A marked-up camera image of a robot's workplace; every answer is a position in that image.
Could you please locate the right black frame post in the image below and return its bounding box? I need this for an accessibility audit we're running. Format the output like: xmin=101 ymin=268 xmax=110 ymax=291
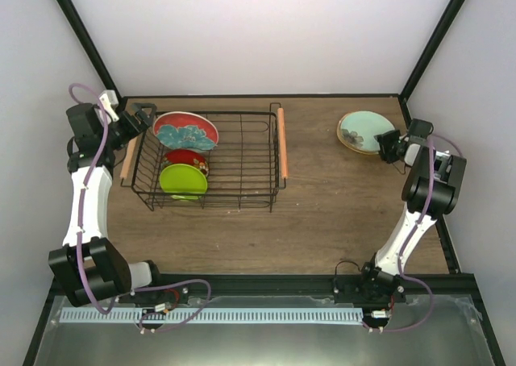
xmin=400 ymin=0 xmax=466 ymax=102

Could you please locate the light blue plate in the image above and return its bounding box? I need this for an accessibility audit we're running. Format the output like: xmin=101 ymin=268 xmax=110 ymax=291
xmin=342 ymin=110 xmax=395 ymax=151

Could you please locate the black wire dish rack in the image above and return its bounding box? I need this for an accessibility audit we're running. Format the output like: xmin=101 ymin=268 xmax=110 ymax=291
xmin=121 ymin=102 xmax=287 ymax=210

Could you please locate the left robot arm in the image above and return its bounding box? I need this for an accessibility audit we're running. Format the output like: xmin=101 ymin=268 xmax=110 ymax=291
xmin=48 ymin=103 xmax=165 ymax=307

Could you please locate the light blue slotted strip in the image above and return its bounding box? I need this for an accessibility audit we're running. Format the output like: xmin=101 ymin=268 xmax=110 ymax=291
xmin=59 ymin=307 xmax=364 ymax=326

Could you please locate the metal front panel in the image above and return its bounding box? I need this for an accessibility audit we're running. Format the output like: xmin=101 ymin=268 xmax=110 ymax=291
xmin=34 ymin=296 xmax=495 ymax=365

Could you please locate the beige floral plate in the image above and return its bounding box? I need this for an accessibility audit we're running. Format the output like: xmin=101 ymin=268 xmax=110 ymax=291
xmin=336 ymin=115 xmax=379 ymax=156

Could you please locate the small red floral plate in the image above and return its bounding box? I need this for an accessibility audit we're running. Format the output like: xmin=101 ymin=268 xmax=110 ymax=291
xmin=161 ymin=149 xmax=210 ymax=177

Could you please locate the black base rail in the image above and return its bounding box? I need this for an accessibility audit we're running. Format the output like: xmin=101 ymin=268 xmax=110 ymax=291
xmin=116 ymin=272 xmax=479 ymax=305

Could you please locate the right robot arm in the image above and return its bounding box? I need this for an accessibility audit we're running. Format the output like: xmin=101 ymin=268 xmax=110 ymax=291
xmin=358 ymin=119 xmax=467 ymax=304

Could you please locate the lime green plate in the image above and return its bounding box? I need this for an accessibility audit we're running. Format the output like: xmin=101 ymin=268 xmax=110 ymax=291
xmin=159 ymin=164 xmax=208 ymax=201

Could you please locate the black frame post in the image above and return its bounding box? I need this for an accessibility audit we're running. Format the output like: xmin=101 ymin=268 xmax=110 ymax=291
xmin=400 ymin=0 xmax=466 ymax=102
xmin=56 ymin=0 xmax=122 ymax=98

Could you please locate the left black frame post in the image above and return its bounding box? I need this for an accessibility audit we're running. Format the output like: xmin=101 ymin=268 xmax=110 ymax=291
xmin=56 ymin=0 xmax=122 ymax=98

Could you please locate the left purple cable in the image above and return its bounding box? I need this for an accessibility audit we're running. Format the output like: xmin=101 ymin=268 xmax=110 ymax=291
xmin=68 ymin=83 xmax=213 ymax=334

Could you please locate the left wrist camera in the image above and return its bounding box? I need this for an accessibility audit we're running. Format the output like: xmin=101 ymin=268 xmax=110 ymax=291
xmin=99 ymin=89 xmax=119 ymax=122

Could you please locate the large red blue-flower plate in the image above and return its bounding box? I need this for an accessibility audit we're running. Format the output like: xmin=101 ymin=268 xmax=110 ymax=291
xmin=152 ymin=111 xmax=219 ymax=152

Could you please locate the right wooden rack handle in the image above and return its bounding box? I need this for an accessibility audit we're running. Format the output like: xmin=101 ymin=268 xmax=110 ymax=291
xmin=277 ymin=107 xmax=289 ymax=180

